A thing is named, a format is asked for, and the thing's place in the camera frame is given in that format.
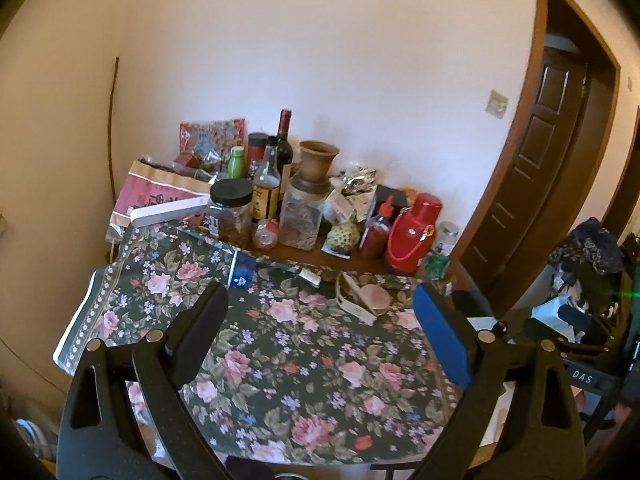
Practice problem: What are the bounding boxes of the red patterned snack bag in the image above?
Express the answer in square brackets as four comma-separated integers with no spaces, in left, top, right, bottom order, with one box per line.
[180,118,246,171]

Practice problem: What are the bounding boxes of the large glass jar dried goods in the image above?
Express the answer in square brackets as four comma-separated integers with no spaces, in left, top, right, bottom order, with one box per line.
[278,174,331,250]

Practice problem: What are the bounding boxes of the green custard apple fruit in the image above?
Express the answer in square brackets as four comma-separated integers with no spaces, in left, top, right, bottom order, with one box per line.
[326,221,360,256]

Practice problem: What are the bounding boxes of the pink paper gift bag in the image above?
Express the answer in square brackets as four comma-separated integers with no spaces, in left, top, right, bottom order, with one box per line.
[105,160,210,244]

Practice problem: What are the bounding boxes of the small pink-lid jar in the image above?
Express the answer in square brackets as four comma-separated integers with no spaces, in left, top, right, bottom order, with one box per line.
[253,219,279,250]

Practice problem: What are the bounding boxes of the clear jar black lid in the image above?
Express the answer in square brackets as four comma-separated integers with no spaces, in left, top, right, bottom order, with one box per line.
[206,178,253,247]

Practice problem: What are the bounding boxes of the red thermos jug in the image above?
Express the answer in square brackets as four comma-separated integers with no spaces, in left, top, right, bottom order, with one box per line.
[385,193,442,275]

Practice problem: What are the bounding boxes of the green plastic bag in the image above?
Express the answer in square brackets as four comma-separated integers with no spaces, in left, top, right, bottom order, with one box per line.
[423,252,450,281]

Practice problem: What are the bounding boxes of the thin dark stick on wall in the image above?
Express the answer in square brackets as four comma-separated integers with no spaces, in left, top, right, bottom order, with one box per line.
[106,56,120,205]

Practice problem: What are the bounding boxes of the wall light switch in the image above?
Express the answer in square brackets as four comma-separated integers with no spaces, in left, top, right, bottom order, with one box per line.
[485,90,509,119]

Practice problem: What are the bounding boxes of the dark brown wooden door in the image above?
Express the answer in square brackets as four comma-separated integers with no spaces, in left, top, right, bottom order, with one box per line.
[461,47,587,294]

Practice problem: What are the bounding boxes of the dark wine bottle red cap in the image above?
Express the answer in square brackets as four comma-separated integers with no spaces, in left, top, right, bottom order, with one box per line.
[277,110,293,195]

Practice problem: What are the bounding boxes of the red sauce squeeze bottle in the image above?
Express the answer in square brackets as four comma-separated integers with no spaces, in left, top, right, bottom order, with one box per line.
[360,195,394,260]

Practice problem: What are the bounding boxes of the brown clay vase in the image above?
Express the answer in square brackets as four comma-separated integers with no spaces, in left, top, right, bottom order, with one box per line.
[299,140,340,183]

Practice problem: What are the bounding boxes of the clear liquor bottle yellow label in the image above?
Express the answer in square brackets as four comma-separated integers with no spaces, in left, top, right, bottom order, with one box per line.
[252,136,281,221]

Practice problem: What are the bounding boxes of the green bottle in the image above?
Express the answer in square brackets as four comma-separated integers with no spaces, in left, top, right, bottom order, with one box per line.
[228,146,246,179]

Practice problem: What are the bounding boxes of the blue small packet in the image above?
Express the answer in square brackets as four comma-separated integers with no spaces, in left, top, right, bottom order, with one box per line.
[227,250,257,288]

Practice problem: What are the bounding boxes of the floral dark green tablecloth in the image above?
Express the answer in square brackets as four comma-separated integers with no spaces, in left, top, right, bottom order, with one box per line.
[53,222,459,465]

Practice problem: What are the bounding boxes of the red dark-lid canister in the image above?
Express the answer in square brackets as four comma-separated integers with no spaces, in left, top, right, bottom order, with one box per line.
[247,132,269,178]

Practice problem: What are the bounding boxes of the white flat box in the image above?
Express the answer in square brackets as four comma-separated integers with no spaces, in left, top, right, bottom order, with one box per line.
[130,196,209,228]

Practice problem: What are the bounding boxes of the pile of clothes on rack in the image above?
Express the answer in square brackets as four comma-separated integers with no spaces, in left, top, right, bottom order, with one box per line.
[532,218,639,346]

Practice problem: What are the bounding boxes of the small glass jar silver lid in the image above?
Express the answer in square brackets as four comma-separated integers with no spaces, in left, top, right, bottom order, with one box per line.
[432,221,459,257]

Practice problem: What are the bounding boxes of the beige paper strap trash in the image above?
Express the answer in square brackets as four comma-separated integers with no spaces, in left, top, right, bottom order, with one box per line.
[335,272,392,326]

